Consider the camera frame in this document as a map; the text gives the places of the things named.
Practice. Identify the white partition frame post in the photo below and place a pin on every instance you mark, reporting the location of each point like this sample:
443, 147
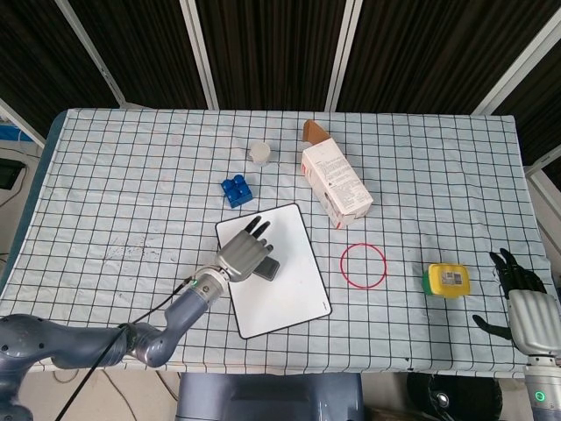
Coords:
342, 52
199, 52
517, 76
93, 57

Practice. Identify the dark grey board eraser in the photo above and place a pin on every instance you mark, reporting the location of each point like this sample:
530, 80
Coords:
268, 268

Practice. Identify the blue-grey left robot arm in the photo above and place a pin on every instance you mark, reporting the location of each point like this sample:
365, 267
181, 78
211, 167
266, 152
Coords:
184, 307

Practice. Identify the white cardboard product box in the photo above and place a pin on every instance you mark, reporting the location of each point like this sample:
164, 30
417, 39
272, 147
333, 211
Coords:
337, 180

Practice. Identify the dark partition panel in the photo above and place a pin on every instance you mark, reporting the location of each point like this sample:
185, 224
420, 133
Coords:
144, 48
39, 52
539, 109
438, 48
271, 48

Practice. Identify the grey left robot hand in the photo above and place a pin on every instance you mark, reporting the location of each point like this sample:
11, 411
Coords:
243, 256

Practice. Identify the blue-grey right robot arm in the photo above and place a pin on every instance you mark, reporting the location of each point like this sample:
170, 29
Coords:
541, 394

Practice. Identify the white board with black frame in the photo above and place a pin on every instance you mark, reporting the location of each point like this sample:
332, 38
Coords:
289, 289

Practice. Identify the blue toy building brick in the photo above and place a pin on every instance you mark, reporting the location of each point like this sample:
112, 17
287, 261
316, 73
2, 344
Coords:
239, 191

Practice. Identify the blue-grey robot torso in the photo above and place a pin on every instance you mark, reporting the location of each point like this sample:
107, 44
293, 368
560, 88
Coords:
271, 399

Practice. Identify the small white round jar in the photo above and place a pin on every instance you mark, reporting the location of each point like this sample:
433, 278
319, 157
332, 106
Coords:
259, 152

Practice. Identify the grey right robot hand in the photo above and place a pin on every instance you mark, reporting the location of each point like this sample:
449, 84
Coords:
528, 316

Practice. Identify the white black checkered tablecloth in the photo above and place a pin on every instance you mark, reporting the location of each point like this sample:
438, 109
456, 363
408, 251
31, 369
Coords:
131, 197

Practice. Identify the yellow green plastic container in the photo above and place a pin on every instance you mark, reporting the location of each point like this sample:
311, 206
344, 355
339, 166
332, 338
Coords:
447, 280

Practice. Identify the black floor device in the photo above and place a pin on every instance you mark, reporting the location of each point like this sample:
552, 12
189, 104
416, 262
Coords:
9, 175

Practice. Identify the black rubber wheel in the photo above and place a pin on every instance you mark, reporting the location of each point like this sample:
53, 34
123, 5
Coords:
460, 394

